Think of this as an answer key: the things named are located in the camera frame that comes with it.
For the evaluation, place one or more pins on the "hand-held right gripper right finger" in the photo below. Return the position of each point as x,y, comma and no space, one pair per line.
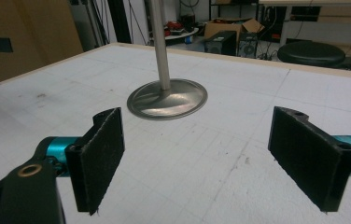
307,152

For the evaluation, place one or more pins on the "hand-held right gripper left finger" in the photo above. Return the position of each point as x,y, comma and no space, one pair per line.
99,155

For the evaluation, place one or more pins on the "metal utensil rack stand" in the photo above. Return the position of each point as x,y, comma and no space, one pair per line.
167,99

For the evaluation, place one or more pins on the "black round stool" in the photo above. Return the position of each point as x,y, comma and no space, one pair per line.
310,53

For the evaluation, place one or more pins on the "black computer tower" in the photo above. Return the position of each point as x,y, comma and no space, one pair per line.
221,43
248,45

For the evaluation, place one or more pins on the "brown board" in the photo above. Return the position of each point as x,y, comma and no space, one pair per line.
33,34

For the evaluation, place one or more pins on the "round white table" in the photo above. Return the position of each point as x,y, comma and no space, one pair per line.
181,34

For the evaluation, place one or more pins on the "open cardboard box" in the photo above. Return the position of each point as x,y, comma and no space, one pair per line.
220,26

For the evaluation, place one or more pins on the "black frame post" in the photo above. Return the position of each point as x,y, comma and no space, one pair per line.
119,18

